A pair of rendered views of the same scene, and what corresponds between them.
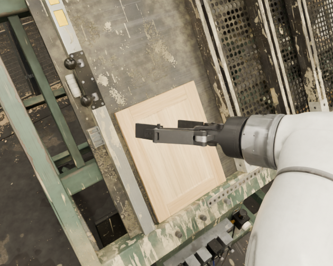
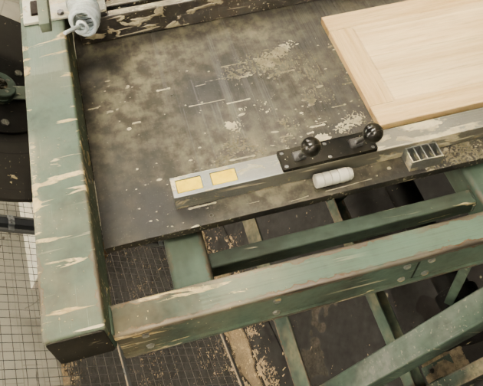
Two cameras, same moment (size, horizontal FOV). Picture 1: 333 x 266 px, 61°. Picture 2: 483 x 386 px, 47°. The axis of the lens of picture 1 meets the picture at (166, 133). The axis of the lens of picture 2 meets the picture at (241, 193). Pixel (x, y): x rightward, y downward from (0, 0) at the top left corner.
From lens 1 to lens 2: 55 cm
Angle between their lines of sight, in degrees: 11
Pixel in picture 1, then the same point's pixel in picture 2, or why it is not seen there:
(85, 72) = not seen: hidden behind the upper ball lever
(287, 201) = not seen: outside the picture
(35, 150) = (452, 233)
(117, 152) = (451, 124)
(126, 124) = (399, 112)
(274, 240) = not seen: outside the picture
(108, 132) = (415, 132)
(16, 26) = (226, 257)
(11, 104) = (370, 255)
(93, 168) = (475, 174)
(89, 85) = (336, 148)
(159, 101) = (357, 63)
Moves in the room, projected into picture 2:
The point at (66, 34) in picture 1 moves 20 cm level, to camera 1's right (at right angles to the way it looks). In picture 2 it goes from (250, 172) to (260, 75)
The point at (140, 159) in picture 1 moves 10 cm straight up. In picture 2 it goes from (462, 96) to (435, 85)
